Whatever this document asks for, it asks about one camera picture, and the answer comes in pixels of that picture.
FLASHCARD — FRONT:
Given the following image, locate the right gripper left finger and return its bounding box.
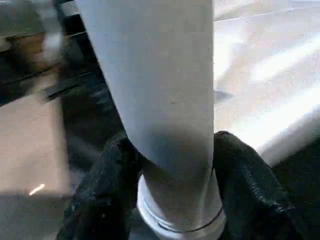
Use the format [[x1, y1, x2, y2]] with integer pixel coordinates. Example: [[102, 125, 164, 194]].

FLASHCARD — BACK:
[[55, 134, 146, 240]]

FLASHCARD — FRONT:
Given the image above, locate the black work mat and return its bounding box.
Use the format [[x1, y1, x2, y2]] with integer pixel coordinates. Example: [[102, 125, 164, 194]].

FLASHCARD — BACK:
[[45, 75, 320, 240]]

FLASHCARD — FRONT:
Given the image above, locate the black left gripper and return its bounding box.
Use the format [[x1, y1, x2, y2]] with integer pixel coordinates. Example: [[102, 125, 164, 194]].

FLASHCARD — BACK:
[[0, 10, 126, 166]]

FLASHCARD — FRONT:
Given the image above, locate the white plastic table top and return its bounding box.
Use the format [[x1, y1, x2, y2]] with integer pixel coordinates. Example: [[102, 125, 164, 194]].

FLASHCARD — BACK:
[[212, 0, 320, 168]]

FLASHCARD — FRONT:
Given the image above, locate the white plastic table leg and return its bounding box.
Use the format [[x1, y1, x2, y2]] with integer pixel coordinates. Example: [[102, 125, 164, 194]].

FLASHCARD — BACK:
[[75, 0, 227, 240]]

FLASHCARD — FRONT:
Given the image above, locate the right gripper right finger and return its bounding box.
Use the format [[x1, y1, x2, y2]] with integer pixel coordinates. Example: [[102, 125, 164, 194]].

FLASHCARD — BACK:
[[213, 130, 311, 240]]

